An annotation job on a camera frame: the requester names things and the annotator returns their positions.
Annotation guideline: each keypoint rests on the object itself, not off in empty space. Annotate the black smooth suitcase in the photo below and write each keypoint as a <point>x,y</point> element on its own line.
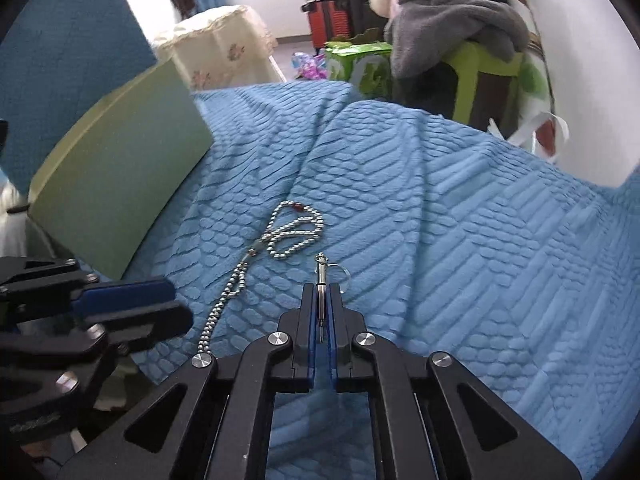
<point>365,5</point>

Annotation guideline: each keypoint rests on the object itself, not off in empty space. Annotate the colourful crumpled cloth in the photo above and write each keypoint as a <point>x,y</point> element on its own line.
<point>310,66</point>

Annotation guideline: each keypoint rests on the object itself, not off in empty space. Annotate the dark blue textured cloth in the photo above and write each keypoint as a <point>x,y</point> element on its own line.
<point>65,50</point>

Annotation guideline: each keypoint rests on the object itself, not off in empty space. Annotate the pale green jewelry box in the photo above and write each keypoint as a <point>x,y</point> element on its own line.
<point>120,175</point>

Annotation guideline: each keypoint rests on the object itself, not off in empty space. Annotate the grey fleece blanket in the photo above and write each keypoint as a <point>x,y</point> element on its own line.
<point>450,30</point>

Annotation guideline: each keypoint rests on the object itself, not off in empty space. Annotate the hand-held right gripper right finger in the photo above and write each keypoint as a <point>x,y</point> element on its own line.
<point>331,350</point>

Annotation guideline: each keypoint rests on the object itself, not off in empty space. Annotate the floral printed quilt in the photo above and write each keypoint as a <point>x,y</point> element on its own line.
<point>537,75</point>

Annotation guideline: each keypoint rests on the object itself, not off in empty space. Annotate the white wardrobe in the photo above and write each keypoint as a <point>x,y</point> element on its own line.
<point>145,15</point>

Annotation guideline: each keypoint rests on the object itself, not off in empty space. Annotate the white plastic bag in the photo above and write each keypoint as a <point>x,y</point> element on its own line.
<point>530,132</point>

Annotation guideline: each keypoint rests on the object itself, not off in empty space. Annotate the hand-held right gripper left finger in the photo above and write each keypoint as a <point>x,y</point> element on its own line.
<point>313,345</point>

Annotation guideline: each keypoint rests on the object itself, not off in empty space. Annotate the light blue textured blanket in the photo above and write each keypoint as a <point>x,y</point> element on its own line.
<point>425,260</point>

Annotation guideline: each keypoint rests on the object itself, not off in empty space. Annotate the green cardboard box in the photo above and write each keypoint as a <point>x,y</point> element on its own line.
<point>365,67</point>

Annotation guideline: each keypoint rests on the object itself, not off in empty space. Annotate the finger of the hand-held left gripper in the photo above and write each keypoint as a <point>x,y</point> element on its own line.
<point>150,322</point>
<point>130,292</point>

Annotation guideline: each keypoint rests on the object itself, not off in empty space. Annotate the red suitcase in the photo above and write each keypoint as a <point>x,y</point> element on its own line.
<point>330,27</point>

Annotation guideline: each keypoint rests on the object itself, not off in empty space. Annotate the green plastic stool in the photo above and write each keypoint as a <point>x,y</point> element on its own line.
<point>492,75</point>

